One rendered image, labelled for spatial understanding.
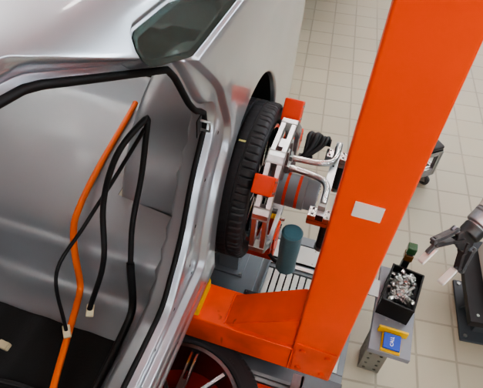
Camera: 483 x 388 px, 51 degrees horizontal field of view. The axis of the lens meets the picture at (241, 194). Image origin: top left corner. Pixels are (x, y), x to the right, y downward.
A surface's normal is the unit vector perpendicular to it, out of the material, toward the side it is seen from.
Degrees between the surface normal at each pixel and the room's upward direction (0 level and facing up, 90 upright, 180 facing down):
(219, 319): 0
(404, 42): 90
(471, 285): 0
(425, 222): 0
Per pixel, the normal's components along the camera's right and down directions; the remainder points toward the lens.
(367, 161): -0.31, 0.69
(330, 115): 0.05, -0.67
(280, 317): -0.52, -0.70
